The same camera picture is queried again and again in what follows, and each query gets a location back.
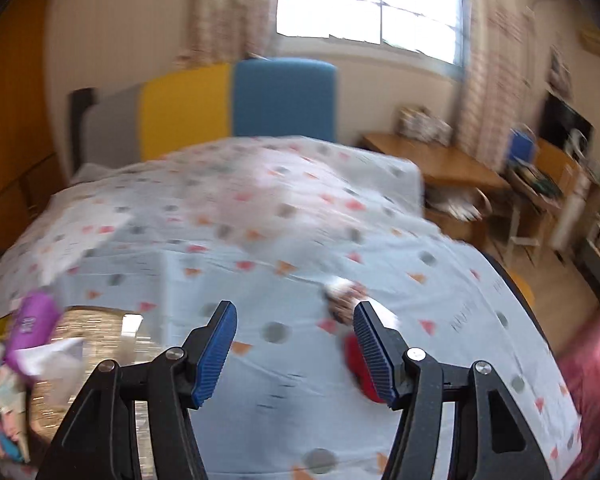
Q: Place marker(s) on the wooden desk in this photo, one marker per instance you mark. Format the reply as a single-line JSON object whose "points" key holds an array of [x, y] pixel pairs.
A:
{"points": [[430, 160]]}

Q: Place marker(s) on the red knitted sock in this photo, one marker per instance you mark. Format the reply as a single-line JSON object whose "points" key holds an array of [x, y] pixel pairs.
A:
{"points": [[355, 365]]}

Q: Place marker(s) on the white paper sheet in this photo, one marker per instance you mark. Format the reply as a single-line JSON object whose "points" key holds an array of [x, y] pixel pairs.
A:
{"points": [[50, 357]]}

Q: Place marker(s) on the sparkly woven basket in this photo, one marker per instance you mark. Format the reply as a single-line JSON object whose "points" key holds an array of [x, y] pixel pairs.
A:
{"points": [[105, 330]]}

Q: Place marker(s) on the light blue patterned bed sheet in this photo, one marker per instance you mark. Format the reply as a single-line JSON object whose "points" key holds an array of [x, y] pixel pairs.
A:
{"points": [[290, 410]]}

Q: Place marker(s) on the brown and white knitted scarf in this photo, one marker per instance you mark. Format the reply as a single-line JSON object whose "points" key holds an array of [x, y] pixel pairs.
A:
{"points": [[341, 300]]}

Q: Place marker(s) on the patterned curtain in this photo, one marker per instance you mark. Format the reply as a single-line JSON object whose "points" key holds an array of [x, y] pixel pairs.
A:
{"points": [[495, 60], [230, 10]]}

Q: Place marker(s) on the window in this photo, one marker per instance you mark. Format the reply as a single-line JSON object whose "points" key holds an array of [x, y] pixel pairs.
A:
{"points": [[370, 0]]}

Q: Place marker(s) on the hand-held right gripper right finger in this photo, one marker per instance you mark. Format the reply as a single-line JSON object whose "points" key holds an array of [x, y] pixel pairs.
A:
{"points": [[375, 350]]}

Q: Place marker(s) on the wooden wardrobe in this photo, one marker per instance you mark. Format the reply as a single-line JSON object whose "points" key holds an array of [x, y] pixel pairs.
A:
{"points": [[15, 110]]}

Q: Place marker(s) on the blue chair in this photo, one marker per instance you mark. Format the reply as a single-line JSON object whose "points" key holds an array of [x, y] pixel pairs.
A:
{"points": [[521, 146]]}

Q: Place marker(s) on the multicoloured padded headboard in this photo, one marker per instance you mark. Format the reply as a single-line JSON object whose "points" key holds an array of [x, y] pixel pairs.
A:
{"points": [[280, 100]]}

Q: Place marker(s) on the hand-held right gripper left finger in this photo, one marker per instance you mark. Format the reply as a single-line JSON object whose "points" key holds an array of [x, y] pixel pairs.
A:
{"points": [[215, 355]]}

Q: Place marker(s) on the black television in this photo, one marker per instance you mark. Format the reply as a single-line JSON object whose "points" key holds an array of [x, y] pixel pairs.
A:
{"points": [[562, 120]]}

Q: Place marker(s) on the white bag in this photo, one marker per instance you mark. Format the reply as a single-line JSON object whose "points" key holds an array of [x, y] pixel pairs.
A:
{"points": [[455, 205]]}

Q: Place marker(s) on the purple packet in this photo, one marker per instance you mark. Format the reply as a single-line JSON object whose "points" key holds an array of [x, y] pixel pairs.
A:
{"points": [[32, 325]]}

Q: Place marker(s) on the white patterned quilt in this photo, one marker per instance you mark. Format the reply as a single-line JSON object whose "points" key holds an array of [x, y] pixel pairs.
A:
{"points": [[260, 190]]}

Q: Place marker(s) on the pink blanket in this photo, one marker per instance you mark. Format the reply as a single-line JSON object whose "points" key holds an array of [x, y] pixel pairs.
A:
{"points": [[595, 385]]}

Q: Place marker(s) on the cluttered wooden side table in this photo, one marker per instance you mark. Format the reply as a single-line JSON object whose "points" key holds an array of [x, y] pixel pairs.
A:
{"points": [[545, 180]]}

